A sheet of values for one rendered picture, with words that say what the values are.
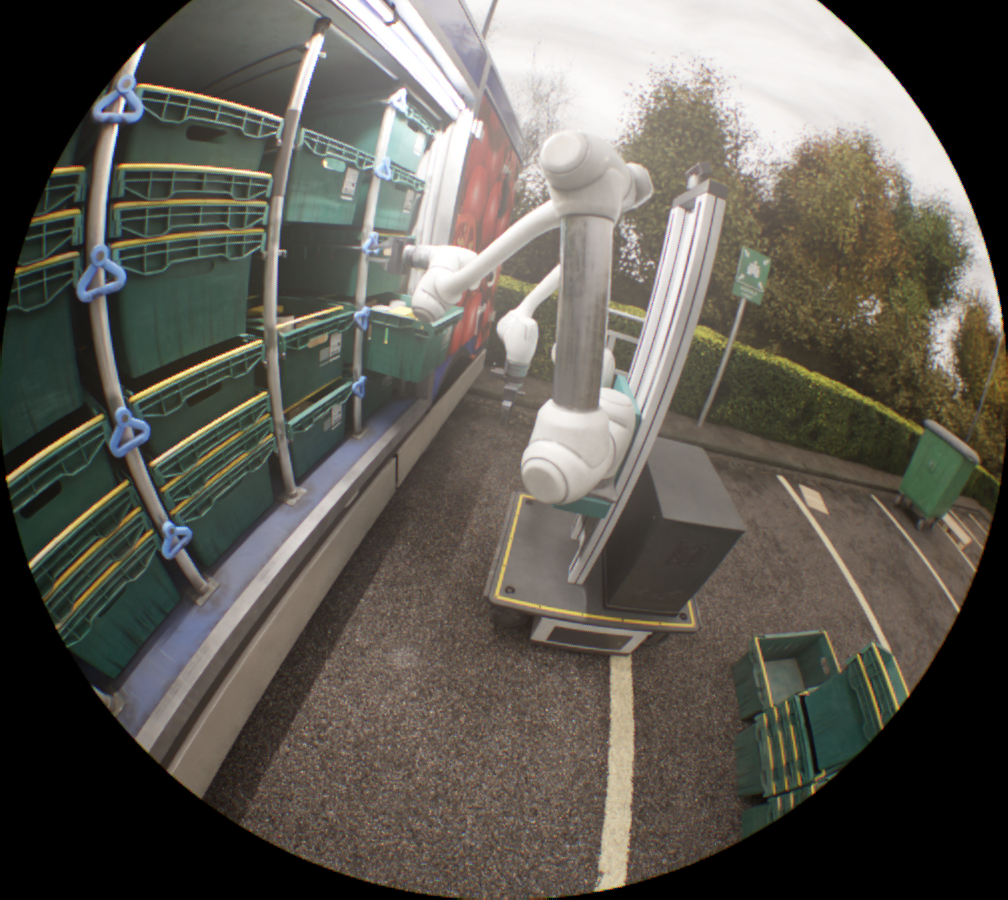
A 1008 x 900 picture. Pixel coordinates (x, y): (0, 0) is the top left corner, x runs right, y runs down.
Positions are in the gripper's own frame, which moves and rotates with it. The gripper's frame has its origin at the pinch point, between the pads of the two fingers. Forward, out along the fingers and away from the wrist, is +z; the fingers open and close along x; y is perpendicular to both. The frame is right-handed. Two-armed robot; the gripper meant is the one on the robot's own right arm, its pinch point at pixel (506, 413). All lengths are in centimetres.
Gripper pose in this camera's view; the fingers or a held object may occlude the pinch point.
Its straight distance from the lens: 134.8
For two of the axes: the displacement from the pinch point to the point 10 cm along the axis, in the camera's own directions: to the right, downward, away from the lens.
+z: -1.8, 9.0, 4.0
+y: 9.7, 2.4, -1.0
